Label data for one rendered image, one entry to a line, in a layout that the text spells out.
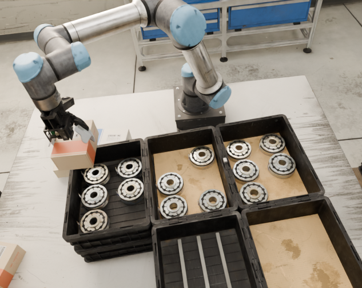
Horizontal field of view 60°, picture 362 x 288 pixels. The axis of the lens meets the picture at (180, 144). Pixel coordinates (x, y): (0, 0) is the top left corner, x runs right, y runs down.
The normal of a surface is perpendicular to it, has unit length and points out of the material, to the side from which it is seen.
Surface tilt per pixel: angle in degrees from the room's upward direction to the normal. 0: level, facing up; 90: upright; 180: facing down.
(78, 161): 90
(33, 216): 0
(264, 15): 90
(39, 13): 90
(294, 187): 0
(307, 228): 0
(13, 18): 90
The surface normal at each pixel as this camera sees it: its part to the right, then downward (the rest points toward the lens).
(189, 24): 0.55, 0.54
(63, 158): 0.04, 0.76
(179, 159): -0.10, -0.65
